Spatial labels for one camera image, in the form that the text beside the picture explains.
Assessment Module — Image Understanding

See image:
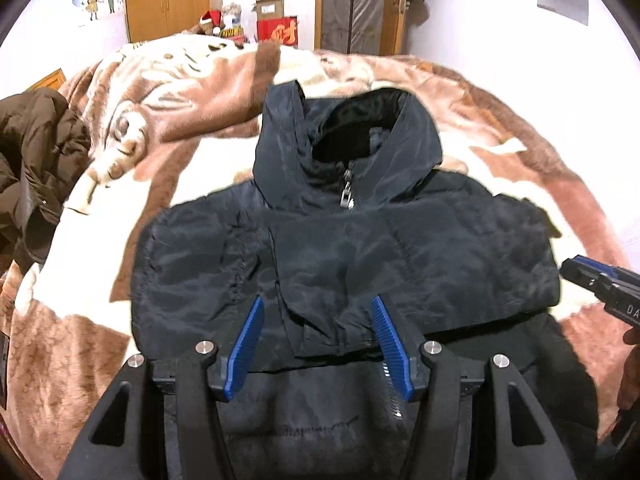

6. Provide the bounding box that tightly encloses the cardboard box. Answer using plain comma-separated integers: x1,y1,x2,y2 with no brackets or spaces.
252,0,286,23

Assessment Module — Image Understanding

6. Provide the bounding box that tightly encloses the brown puffer jacket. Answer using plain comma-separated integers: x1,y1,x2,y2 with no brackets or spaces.
0,87,92,266

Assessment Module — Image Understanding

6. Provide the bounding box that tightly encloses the wooden headboard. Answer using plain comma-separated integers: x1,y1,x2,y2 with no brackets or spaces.
30,70,68,92

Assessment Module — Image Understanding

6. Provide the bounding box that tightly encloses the brown cream printed blanket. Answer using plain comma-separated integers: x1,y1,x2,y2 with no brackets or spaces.
0,32,640,480

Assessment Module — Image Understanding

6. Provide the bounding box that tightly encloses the person's right hand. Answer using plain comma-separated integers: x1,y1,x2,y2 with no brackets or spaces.
617,329,640,411

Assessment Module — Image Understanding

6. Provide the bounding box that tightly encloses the plush toy with santa hat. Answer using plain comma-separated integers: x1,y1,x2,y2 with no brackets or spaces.
197,10,226,36

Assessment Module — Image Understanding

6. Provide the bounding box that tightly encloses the red gift box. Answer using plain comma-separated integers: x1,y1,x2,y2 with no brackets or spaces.
256,15,301,46

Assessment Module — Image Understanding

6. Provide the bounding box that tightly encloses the black hooded puffer jacket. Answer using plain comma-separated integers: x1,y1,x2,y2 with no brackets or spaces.
131,80,601,480

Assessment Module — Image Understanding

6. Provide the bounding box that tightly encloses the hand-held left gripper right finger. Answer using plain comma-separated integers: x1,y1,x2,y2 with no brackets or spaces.
371,294,576,480

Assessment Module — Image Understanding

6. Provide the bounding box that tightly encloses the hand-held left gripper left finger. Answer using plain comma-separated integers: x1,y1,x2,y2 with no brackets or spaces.
56,296,266,480

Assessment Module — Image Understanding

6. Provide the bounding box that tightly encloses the wooden door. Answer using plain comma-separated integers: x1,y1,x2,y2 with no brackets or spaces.
315,0,411,56

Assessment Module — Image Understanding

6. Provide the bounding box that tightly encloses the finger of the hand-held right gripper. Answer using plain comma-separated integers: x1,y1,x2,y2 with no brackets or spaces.
559,256,618,311

